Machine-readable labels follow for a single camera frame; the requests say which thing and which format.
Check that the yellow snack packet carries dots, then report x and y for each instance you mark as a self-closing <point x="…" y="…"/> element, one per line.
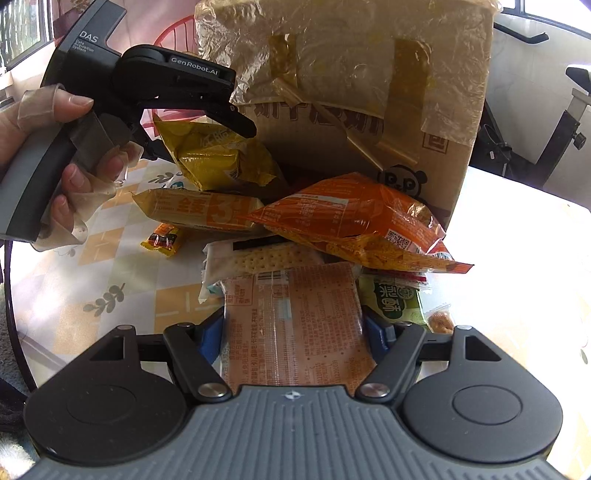
<point x="212" y="157"/>

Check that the green snack packet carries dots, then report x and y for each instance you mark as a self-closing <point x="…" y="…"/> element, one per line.
<point x="392" y="300"/>

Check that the pale orange snack packet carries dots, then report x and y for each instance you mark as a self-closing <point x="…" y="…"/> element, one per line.
<point x="295" y="323"/>

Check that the window with horizontal bars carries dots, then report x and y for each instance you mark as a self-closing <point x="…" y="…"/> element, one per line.
<point x="27" y="32"/>

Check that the dark cloth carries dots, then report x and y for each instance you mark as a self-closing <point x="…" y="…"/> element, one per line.
<point x="9" y="406"/>

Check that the window behind exercise bike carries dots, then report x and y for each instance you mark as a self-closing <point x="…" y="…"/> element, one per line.
<point x="554" y="4"/>

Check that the orange chip bag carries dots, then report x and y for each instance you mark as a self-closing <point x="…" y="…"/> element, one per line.
<point x="341" y="207"/>

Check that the printed backdrop cloth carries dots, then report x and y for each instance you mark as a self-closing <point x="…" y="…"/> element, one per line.
<point x="152" y="23"/>

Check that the small clear snack packet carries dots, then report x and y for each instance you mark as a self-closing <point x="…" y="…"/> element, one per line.
<point x="438" y="319"/>

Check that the black exercise bike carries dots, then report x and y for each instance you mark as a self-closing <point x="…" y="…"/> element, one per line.
<point x="572" y="115"/>

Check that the small orange black candy bar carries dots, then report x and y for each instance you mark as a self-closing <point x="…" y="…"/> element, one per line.
<point x="164" y="240"/>

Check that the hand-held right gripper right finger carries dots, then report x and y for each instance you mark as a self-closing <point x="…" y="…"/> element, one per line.
<point x="378" y="339"/>

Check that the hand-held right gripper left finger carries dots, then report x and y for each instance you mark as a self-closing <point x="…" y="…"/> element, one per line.
<point x="212" y="339"/>

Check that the taped cardboard box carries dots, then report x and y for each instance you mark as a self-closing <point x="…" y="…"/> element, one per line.
<point x="323" y="46"/>

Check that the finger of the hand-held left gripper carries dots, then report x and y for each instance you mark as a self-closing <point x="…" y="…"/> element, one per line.
<point x="154" y="148"/>
<point x="235" y="121"/>

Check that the cream orange cracker packet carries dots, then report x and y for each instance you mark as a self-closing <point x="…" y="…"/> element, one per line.
<point x="184" y="210"/>

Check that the patterned tablecloth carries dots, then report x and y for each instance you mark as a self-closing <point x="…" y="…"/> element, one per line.
<point x="115" y="277"/>

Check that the person's left hand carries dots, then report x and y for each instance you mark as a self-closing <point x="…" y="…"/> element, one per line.
<point x="69" y="104"/>

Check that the clear plastic wrapper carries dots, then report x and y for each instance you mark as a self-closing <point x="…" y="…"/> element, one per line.
<point x="258" y="261"/>

